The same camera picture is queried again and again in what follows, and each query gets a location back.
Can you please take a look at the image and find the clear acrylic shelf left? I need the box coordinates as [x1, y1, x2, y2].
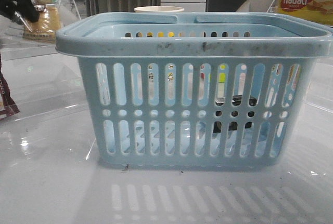
[1, 0, 81, 60]

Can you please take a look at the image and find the packaged bread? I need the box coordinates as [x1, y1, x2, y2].
[22, 4, 62, 43]

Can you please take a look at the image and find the brown snack packet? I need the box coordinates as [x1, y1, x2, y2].
[0, 52, 21, 121]

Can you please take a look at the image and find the white paper cup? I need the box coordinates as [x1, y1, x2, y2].
[134, 6, 184, 13]

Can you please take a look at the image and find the yellow nabati wafer box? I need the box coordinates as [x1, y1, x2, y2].
[274, 0, 332, 26]

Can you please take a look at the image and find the light blue plastic basket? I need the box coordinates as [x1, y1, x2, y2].
[56, 12, 332, 168]

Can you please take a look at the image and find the dark tissue pack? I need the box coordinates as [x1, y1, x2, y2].
[213, 95, 258, 133]

